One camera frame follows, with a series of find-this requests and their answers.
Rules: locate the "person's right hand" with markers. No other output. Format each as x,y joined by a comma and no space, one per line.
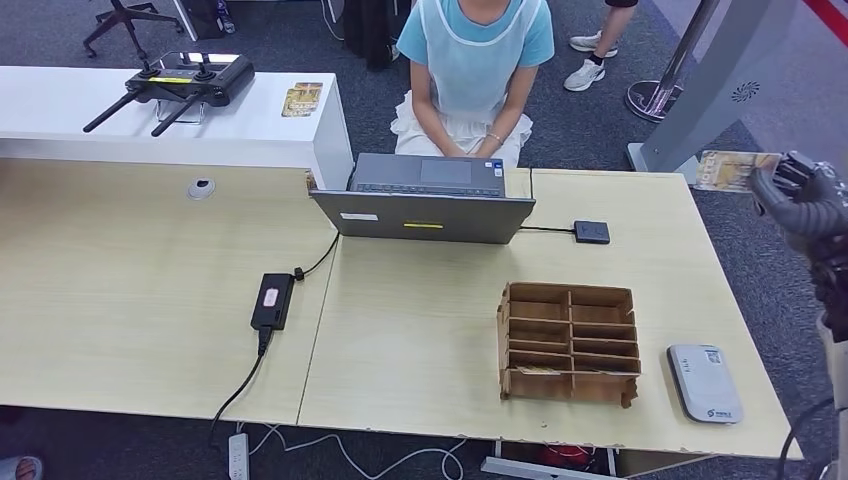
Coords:
457,151

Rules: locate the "person's left hand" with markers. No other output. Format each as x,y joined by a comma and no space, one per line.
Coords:
487,150

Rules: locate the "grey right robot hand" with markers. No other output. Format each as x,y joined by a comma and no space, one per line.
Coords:
815,212

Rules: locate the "gold printed ID card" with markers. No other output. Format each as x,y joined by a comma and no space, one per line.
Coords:
729,171

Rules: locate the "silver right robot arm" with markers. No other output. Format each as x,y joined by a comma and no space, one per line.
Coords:
836,371

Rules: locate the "person's right forearm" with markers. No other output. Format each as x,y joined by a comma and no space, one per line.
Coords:
440,129

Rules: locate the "person's left forearm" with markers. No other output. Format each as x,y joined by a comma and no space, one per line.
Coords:
507,122

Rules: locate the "person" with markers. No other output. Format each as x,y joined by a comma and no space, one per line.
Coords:
474,66

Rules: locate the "gold card stack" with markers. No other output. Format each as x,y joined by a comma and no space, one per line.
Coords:
301,99

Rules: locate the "wooden card organizer box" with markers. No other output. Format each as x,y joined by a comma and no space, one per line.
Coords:
536,331

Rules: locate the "white card reader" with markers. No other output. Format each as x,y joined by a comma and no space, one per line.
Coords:
704,383

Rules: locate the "gold hotel key card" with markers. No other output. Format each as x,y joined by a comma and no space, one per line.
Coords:
536,372

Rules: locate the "person's foot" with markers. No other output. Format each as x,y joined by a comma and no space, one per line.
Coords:
20,469

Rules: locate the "grey laptop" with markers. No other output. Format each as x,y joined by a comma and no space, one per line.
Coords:
424,215

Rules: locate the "bystander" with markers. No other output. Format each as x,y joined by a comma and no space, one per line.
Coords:
586,73

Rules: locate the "small black square device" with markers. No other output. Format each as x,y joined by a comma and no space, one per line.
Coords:
591,232

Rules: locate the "black fabric-covered object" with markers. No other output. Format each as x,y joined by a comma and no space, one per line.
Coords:
368,33

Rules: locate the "grey kiosk stand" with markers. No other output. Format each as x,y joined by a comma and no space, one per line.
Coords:
715,86

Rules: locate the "white counter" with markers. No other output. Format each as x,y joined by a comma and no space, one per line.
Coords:
252,132

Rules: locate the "black power adapter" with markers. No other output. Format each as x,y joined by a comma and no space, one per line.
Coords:
272,301

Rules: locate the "black remote controller with antennas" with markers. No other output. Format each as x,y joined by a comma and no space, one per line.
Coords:
192,79

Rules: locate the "black computer tower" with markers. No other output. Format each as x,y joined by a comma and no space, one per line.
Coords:
202,16

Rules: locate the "red object under desk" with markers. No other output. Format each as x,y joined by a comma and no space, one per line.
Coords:
566,456

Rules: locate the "black office chair base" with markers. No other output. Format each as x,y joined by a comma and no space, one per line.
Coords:
126,20

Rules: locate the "white power strip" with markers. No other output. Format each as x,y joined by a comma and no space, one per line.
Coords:
238,457

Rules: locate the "metal stanchion post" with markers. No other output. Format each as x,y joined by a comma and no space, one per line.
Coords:
652,96

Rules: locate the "white desk frame bar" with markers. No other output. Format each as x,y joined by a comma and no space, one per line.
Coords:
530,472

